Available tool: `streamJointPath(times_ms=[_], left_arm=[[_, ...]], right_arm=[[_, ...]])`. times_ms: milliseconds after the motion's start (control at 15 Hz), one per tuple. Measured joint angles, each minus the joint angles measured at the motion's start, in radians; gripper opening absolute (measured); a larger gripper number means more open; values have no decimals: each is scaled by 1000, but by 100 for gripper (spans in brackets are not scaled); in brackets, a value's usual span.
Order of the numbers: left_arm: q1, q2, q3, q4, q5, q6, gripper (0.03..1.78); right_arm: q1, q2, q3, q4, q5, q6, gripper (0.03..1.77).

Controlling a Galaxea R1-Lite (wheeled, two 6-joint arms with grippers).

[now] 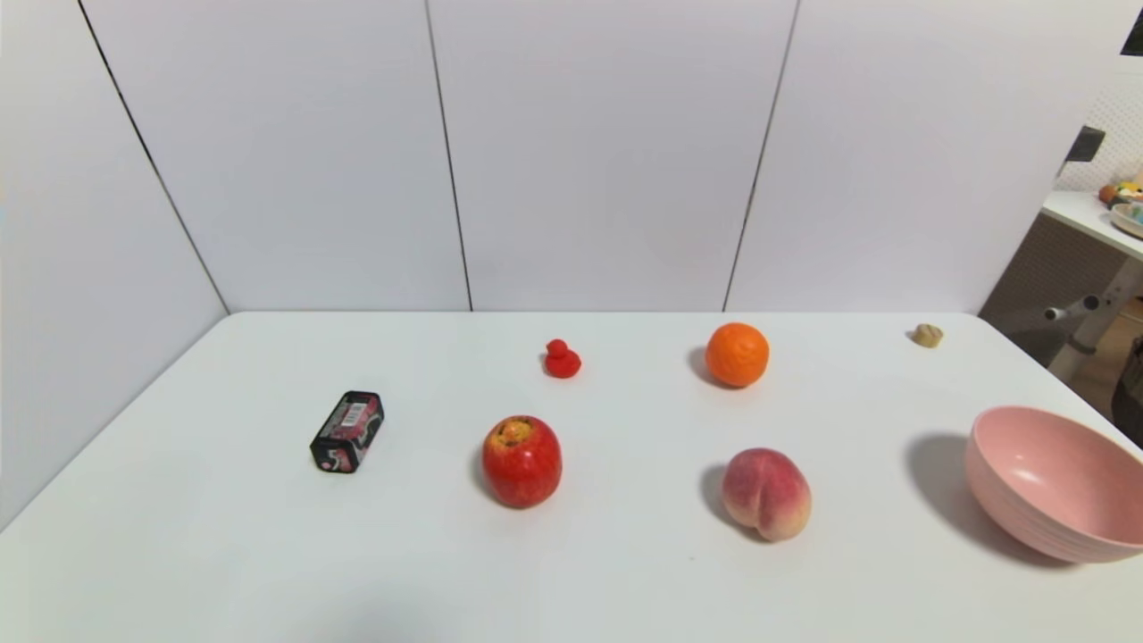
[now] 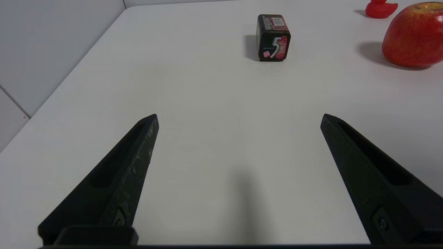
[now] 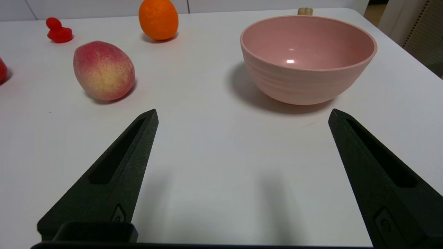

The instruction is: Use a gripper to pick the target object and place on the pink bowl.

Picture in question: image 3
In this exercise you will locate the small red rubber duck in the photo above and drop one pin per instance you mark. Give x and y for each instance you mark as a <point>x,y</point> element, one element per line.
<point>59,33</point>

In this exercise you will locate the orange fruit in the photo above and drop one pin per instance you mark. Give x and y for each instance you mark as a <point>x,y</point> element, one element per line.
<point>158,19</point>

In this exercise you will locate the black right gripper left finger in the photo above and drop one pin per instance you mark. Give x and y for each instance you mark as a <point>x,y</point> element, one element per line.
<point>114,186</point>

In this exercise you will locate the brown perforated desk panel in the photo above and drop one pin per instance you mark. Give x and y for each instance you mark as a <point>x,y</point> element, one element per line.
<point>427,38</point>

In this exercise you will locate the red apple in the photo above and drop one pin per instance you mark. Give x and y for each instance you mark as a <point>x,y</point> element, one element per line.
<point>2,71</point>

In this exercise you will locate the pink bowl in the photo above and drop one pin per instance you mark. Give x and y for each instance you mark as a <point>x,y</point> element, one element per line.
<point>306,62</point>

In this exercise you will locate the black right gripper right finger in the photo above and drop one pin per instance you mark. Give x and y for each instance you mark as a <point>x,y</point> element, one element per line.
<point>391,193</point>

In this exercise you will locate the pink yellow peach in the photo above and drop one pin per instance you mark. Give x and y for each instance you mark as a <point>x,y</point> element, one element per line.
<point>104,71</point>

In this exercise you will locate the small tan round object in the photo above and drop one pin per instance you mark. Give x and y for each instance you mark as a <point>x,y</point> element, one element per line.
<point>305,11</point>

